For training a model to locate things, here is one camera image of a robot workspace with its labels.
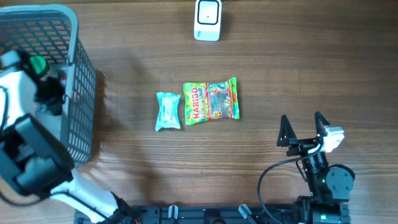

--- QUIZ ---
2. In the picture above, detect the green Haribo gummy bag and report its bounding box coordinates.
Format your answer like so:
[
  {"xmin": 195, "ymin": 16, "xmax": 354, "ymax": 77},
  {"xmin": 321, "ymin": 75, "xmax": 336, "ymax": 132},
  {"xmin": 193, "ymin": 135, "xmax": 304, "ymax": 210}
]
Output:
[{"xmin": 183, "ymin": 77, "xmax": 240, "ymax": 126}]

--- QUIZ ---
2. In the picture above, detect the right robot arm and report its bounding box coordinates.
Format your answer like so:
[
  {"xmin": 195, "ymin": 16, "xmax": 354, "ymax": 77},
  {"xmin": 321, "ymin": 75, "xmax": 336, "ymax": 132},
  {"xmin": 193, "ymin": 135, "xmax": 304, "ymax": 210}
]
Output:
[{"xmin": 277, "ymin": 111, "xmax": 355, "ymax": 223}]

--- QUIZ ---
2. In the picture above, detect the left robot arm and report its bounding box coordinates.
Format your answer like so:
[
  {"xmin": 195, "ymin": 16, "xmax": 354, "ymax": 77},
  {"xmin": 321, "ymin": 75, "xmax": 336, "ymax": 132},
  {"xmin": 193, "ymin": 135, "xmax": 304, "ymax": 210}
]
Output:
[{"xmin": 1, "ymin": 50, "xmax": 141, "ymax": 223}]

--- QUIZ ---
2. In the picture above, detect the green lid jar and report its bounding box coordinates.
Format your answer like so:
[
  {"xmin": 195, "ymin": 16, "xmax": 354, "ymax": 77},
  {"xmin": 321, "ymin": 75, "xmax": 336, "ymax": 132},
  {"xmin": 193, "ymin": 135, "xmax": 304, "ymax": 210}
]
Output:
[{"xmin": 29, "ymin": 55, "xmax": 58, "ymax": 80}]

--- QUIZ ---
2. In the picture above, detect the grey plastic shopping basket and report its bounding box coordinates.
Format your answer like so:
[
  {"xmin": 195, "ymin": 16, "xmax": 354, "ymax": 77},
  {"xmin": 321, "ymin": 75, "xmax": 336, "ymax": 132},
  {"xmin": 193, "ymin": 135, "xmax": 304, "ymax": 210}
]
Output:
[{"xmin": 1, "ymin": 4, "xmax": 96, "ymax": 167}]

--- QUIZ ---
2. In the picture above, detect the black mounting rail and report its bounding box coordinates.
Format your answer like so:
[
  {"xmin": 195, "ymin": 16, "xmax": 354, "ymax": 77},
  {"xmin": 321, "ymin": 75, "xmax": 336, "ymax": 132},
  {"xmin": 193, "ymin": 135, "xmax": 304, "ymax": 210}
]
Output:
[{"xmin": 74, "ymin": 203, "xmax": 351, "ymax": 224}]

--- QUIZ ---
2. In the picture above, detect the teal tissue packet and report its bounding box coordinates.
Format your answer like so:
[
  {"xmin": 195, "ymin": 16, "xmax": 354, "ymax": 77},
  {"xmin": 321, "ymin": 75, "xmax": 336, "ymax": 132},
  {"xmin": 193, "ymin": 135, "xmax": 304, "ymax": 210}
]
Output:
[{"xmin": 155, "ymin": 92, "xmax": 181, "ymax": 131}]

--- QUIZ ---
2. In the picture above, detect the white barcode scanner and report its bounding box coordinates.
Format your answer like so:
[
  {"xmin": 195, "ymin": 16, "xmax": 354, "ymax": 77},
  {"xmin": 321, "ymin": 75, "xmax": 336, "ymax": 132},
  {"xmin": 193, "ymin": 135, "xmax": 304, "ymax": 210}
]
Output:
[{"xmin": 193, "ymin": 0, "xmax": 222, "ymax": 42}]

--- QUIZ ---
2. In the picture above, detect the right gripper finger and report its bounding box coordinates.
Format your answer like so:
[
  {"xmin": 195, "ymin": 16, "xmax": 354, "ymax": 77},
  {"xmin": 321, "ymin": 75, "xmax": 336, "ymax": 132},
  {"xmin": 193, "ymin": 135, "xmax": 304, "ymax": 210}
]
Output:
[
  {"xmin": 277, "ymin": 114, "xmax": 297, "ymax": 147},
  {"xmin": 315, "ymin": 111, "xmax": 330, "ymax": 136}
]

